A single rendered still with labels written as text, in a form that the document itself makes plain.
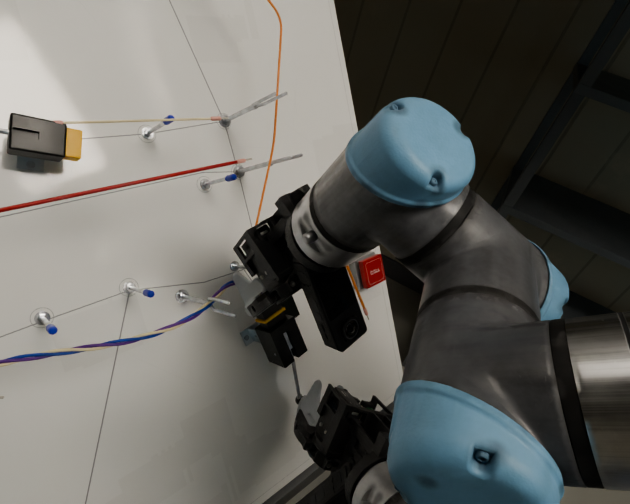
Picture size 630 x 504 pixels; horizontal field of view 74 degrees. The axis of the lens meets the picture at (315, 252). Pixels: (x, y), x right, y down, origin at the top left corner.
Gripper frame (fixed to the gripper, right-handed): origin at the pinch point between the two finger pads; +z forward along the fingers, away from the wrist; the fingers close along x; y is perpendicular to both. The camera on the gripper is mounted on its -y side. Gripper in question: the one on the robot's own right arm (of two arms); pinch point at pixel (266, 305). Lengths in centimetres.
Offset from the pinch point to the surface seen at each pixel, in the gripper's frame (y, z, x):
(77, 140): 23.8, -10.6, 11.8
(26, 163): 26.4, -5.0, 16.0
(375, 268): -5.1, 6.3, -24.1
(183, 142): 23.9, -3.3, -1.6
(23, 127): 25.6, -12.1, 15.7
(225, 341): -0.9, 8.1, 4.7
